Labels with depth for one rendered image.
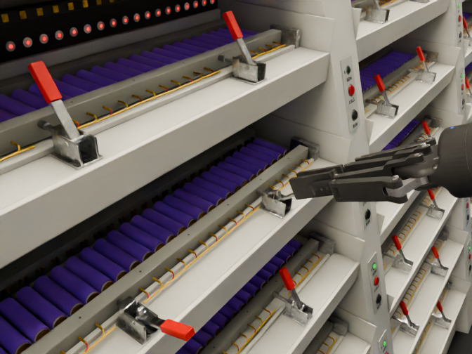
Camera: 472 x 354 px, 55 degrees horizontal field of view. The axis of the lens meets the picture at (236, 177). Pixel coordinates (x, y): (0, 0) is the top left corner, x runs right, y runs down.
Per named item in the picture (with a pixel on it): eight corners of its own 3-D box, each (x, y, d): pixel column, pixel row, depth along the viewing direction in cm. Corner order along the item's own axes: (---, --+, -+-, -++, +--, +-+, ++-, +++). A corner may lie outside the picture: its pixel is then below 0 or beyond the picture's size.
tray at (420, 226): (457, 203, 141) (470, 164, 134) (384, 328, 100) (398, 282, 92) (393, 180, 151) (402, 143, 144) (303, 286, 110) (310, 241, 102)
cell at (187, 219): (161, 208, 65) (197, 227, 62) (152, 215, 64) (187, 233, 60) (161, 198, 64) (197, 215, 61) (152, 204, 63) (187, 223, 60)
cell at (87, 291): (64, 274, 53) (100, 300, 50) (50, 282, 52) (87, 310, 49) (62, 262, 53) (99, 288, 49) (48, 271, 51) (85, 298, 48)
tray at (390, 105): (451, 81, 128) (466, 31, 121) (364, 167, 86) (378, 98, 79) (381, 65, 138) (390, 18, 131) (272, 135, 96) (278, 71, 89)
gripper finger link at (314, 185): (352, 187, 55) (341, 198, 53) (317, 192, 59) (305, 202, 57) (348, 175, 55) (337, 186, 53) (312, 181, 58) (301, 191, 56)
